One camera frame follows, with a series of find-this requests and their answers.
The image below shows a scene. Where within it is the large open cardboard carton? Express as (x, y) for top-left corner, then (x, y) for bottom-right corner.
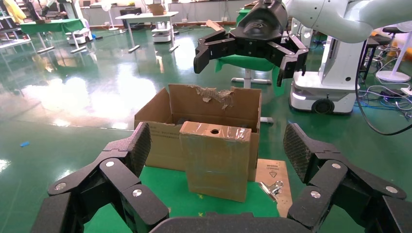
(134, 83), (262, 183)

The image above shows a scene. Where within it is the brown cardboard piece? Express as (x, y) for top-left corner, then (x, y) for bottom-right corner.
(206, 19), (226, 33)

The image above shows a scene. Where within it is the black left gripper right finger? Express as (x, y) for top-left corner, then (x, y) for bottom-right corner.
(283, 123), (412, 233)

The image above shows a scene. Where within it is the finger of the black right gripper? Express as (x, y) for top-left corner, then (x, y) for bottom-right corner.
(267, 33), (309, 87)
(193, 29), (240, 75)

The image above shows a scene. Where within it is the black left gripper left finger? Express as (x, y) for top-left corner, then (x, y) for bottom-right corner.
(30, 122), (170, 233)

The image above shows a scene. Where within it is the silver binder clip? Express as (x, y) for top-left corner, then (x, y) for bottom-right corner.
(259, 181), (285, 202)

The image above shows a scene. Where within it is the brown cardboard box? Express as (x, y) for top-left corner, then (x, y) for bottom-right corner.
(148, 3), (166, 16)

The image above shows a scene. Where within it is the white table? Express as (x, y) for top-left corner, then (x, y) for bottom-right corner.
(115, 11), (180, 54)

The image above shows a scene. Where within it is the thick black sleeved cable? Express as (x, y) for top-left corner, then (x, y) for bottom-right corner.
(354, 40), (412, 136)

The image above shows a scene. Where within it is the small cardboard box with hole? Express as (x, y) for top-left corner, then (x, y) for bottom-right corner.
(179, 120), (252, 203)

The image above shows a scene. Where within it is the green cloth covered table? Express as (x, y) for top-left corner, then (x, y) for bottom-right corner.
(19, 18), (87, 54)
(215, 8), (287, 124)

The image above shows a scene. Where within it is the white standing fan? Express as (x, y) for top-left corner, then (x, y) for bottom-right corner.
(101, 1), (120, 32)
(376, 20), (412, 83)

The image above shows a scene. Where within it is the metal shelf rack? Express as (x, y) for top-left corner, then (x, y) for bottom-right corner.
(0, 13), (31, 49)

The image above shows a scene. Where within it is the yellow garment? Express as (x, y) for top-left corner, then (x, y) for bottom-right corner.
(3, 0), (27, 24)

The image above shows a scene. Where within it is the floor cable tangle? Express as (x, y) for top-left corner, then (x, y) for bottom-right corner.
(357, 82), (412, 121)

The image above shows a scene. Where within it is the white wheeled robot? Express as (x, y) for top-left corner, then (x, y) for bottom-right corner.
(289, 17), (366, 116)

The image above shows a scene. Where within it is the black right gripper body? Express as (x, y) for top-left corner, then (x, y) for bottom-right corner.
(230, 0), (289, 62)

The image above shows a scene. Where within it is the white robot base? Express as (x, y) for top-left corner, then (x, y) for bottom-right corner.
(66, 27), (94, 45)
(151, 21), (173, 43)

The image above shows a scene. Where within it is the black case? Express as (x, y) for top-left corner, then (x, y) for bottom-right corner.
(120, 7), (143, 17)

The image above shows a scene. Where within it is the black stool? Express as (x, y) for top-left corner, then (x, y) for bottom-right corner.
(360, 33), (392, 81)
(382, 26), (406, 35)

